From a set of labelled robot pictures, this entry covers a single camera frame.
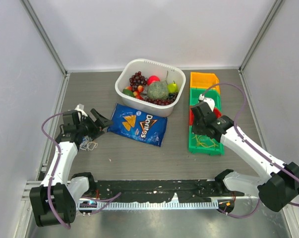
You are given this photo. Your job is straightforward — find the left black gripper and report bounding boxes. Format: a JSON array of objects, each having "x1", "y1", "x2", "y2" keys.
[{"x1": 77, "y1": 109, "x2": 113, "y2": 141}]

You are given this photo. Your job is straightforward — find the white wire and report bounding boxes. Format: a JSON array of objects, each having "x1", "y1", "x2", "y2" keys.
[{"x1": 79, "y1": 138, "x2": 98, "y2": 152}]

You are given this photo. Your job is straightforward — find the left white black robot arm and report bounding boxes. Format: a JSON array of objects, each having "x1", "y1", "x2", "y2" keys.
[{"x1": 29, "y1": 107, "x2": 113, "y2": 229}]

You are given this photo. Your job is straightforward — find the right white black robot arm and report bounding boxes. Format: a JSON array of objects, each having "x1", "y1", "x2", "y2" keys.
[{"x1": 191, "y1": 99, "x2": 299, "y2": 212}]

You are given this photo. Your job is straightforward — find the red plastic bin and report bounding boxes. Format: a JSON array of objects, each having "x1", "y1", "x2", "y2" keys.
[{"x1": 189, "y1": 106, "x2": 222, "y2": 126}]

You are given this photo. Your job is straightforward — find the lower green plastic bin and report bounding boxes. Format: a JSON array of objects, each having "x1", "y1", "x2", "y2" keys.
[{"x1": 188, "y1": 125, "x2": 225, "y2": 156}]

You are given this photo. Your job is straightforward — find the green plastic bin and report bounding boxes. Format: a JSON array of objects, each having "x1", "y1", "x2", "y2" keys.
[
  {"x1": 189, "y1": 88, "x2": 222, "y2": 111},
  {"x1": 188, "y1": 125, "x2": 225, "y2": 156}
]

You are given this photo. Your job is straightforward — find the upper green plastic bin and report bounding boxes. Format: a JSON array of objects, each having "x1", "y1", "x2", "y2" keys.
[{"x1": 189, "y1": 88, "x2": 222, "y2": 111}]

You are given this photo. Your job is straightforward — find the green lime fruit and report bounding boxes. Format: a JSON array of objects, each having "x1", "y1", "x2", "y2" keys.
[{"x1": 122, "y1": 89, "x2": 134, "y2": 97}]

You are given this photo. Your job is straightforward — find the lower dark grape bunch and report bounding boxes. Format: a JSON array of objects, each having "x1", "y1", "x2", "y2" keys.
[{"x1": 144, "y1": 93, "x2": 178, "y2": 106}]

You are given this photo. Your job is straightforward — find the orange plastic bin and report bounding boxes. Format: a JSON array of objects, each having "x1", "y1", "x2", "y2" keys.
[{"x1": 190, "y1": 72, "x2": 219, "y2": 89}]

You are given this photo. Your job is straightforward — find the red yellow cherries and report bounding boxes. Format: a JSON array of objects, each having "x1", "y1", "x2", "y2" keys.
[{"x1": 125, "y1": 86, "x2": 143, "y2": 100}]

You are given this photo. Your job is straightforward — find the green pear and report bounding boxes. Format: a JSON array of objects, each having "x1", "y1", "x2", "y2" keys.
[{"x1": 167, "y1": 82, "x2": 178, "y2": 93}]

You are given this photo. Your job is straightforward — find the blue Doritos chip bag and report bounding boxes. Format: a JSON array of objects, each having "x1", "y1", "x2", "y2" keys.
[{"x1": 107, "y1": 104, "x2": 168, "y2": 147}]

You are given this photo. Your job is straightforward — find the dark red grape bunch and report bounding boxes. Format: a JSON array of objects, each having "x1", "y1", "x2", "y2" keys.
[{"x1": 129, "y1": 71, "x2": 148, "y2": 86}]

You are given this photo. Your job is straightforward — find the green netted melon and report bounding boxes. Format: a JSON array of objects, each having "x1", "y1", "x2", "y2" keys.
[{"x1": 147, "y1": 81, "x2": 169, "y2": 100}]

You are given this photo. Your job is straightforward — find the white plastic fruit tub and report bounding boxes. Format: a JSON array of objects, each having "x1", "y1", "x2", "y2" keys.
[{"x1": 115, "y1": 59, "x2": 186, "y2": 117}]

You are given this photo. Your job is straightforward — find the red apple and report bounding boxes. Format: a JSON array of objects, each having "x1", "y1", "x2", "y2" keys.
[{"x1": 147, "y1": 75, "x2": 160, "y2": 86}]

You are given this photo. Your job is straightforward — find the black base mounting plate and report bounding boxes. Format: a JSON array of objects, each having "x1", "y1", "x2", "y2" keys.
[{"x1": 94, "y1": 179, "x2": 244, "y2": 203}]

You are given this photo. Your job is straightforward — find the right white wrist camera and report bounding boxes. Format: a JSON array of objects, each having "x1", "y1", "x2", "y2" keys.
[{"x1": 198, "y1": 94, "x2": 215, "y2": 111}]

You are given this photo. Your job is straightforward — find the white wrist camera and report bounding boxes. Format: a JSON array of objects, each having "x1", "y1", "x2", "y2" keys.
[
  {"x1": 198, "y1": 94, "x2": 215, "y2": 111},
  {"x1": 75, "y1": 104, "x2": 87, "y2": 117}
]

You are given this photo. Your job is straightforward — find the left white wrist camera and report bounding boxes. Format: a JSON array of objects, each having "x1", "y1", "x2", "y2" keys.
[{"x1": 75, "y1": 104, "x2": 87, "y2": 117}]

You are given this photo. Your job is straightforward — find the white slotted cable duct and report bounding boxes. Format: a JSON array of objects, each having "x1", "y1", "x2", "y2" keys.
[{"x1": 77, "y1": 200, "x2": 219, "y2": 210}]

